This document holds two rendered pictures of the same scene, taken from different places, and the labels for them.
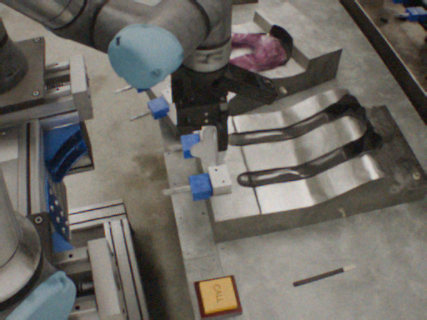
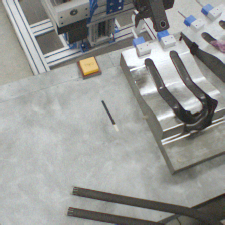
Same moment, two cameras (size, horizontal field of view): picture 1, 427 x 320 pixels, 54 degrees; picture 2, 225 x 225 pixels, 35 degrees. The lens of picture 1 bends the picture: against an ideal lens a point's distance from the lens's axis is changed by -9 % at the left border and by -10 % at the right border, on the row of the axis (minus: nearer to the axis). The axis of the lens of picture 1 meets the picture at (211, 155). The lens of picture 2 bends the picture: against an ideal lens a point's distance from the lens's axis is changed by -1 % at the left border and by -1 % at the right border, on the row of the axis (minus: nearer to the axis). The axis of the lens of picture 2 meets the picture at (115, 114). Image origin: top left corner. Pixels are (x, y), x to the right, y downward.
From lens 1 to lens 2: 0.90 m
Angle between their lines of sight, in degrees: 39
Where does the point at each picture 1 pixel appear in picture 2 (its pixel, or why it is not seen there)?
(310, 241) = (129, 107)
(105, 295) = (63, 6)
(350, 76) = not seen: outside the picture
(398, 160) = (189, 149)
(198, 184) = (138, 40)
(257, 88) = (153, 17)
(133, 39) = not seen: outside the picture
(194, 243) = (117, 55)
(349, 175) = (159, 107)
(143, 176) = not seen: hidden behind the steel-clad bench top
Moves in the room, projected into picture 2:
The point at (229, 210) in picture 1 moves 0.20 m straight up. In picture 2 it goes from (128, 57) to (133, 23)
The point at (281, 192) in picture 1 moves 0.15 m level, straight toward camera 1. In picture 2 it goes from (144, 79) to (105, 75)
